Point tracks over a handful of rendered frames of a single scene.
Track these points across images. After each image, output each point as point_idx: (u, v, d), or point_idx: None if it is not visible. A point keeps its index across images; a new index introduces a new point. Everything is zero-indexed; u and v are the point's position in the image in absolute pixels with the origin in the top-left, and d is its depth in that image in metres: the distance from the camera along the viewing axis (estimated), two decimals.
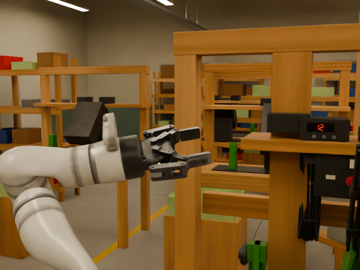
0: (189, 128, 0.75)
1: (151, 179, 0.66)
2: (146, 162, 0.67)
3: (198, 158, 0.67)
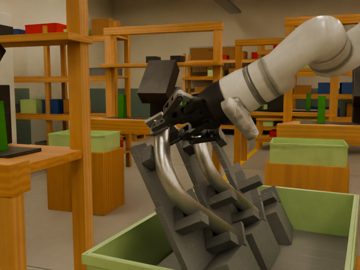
0: (171, 142, 0.76)
1: (178, 88, 0.69)
2: (200, 97, 0.69)
3: (158, 127, 0.73)
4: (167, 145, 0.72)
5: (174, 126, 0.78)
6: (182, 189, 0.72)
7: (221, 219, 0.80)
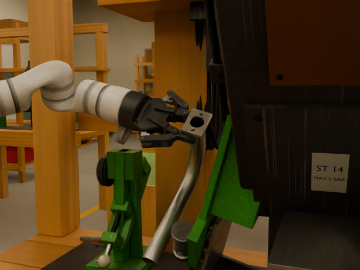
0: (189, 140, 0.76)
1: (170, 91, 0.81)
2: None
3: None
4: None
5: (184, 126, 0.73)
6: (186, 178, 0.82)
7: (156, 237, 0.74)
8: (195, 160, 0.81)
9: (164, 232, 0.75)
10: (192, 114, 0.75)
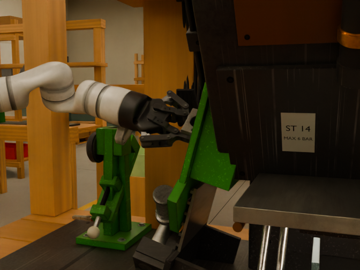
0: (189, 140, 0.76)
1: (170, 91, 0.81)
2: None
3: None
4: None
5: (184, 126, 0.74)
6: None
7: (156, 237, 0.74)
8: None
9: (164, 232, 0.75)
10: (192, 114, 0.75)
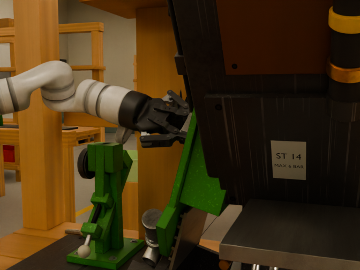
0: None
1: (170, 90, 0.81)
2: None
3: None
4: None
5: (184, 126, 0.73)
6: None
7: None
8: None
9: None
10: (192, 114, 0.75)
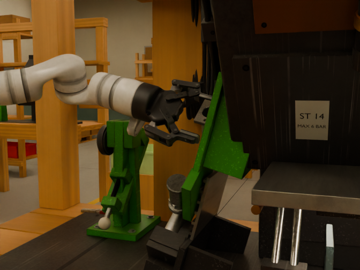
0: (189, 140, 0.76)
1: (173, 80, 0.83)
2: None
3: (208, 100, 0.81)
4: None
5: (196, 117, 0.75)
6: None
7: (169, 226, 0.75)
8: None
9: (177, 221, 0.76)
10: (204, 105, 0.76)
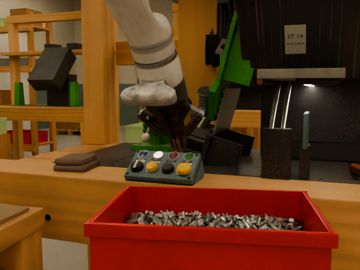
0: (178, 145, 0.76)
1: (141, 110, 0.76)
2: None
3: (172, 143, 0.77)
4: (220, 62, 1.13)
5: (217, 49, 1.06)
6: None
7: (197, 126, 1.07)
8: None
9: (203, 124, 1.07)
10: (222, 42, 1.08)
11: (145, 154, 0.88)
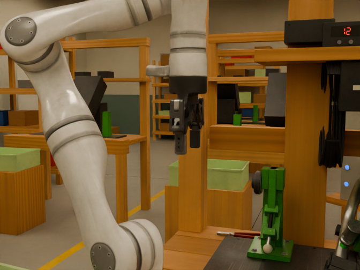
0: (174, 144, 0.77)
1: (201, 98, 0.86)
2: None
3: (193, 136, 0.86)
4: (355, 182, 1.10)
5: None
6: (349, 211, 1.12)
7: (339, 254, 1.05)
8: (357, 198, 1.11)
9: (344, 251, 1.05)
10: None
11: None
